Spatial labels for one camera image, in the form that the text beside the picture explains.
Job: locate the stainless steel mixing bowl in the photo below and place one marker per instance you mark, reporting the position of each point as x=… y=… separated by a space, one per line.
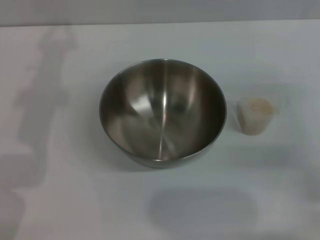
x=162 y=117

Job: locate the clear plastic measuring cup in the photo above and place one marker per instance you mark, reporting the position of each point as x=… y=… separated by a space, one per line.
x=250 y=126

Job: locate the white rice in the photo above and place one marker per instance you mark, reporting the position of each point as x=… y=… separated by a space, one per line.
x=257 y=107

